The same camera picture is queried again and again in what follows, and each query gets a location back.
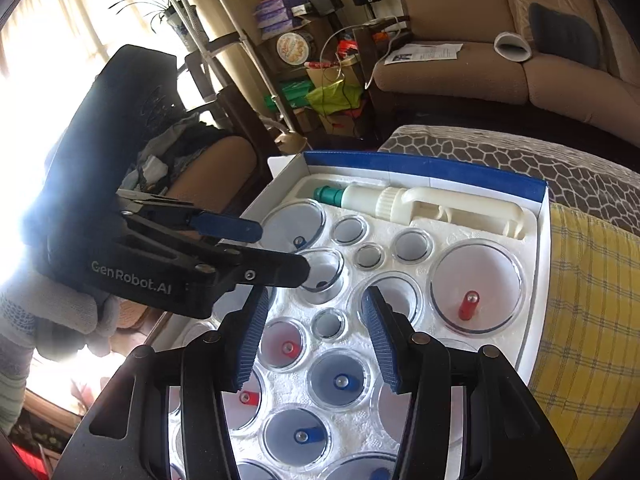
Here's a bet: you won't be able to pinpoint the lime green bag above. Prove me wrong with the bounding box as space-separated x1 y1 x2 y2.
304 81 364 115

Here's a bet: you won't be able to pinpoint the yellow plaid mat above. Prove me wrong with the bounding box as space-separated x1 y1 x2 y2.
522 201 640 480

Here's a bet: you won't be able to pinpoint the wooden chair with brown cushion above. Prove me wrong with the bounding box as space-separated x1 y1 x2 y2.
167 30 282 213

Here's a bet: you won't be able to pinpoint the potted green plant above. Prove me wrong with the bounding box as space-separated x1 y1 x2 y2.
114 0 197 28

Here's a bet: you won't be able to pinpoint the set of cupping cups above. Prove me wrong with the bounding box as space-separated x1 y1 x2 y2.
170 199 527 480

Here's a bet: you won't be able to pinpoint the white cable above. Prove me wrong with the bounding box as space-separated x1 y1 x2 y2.
319 15 416 92

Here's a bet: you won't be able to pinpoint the green flat package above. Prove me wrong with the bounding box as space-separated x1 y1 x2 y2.
264 79 312 112

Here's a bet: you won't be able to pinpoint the printed paper sheet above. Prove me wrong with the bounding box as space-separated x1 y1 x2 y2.
383 42 464 67

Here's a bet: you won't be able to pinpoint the brown cardboard box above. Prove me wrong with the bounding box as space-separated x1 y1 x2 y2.
304 54 364 92

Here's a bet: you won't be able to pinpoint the dark clothes on chair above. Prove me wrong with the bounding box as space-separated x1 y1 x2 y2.
122 112 222 193

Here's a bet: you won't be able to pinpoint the person's left hand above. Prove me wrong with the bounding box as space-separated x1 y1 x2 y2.
0 272 119 362

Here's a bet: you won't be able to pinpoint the white rolled sheet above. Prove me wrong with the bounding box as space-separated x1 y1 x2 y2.
493 31 534 64

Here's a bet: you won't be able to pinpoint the stack of purple boxes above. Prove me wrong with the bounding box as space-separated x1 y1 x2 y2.
254 0 307 37

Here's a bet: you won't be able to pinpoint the person's left forearm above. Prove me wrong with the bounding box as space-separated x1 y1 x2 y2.
0 332 39 433

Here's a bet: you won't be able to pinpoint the grey patterned blanket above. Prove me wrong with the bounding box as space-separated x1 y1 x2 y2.
376 124 640 237

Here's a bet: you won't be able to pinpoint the dark grey cushion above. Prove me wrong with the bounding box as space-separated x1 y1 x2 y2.
527 2 602 69

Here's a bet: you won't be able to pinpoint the white cupping pump gun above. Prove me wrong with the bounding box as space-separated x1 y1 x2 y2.
312 182 527 242

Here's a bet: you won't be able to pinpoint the medium clear cupping jar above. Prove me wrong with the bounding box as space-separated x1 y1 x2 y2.
299 248 347 294

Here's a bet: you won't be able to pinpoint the brown fabric sofa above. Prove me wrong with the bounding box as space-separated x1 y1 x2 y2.
371 0 640 133

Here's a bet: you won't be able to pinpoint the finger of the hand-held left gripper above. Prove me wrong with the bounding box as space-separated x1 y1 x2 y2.
119 190 264 243
122 216 312 291

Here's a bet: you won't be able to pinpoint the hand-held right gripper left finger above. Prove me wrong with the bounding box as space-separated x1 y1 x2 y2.
65 285 272 480

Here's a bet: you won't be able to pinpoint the white pole stand appliance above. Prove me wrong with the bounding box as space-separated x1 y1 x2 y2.
149 0 307 157

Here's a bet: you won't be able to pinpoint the white foam cupping set tray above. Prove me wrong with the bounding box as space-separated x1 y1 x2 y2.
239 150 552 480

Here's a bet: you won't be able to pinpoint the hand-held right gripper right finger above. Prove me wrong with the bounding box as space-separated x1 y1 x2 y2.
361 285 572 480

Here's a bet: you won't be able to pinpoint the round decorated tin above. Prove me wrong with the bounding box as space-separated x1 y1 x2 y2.
274 31 314 64

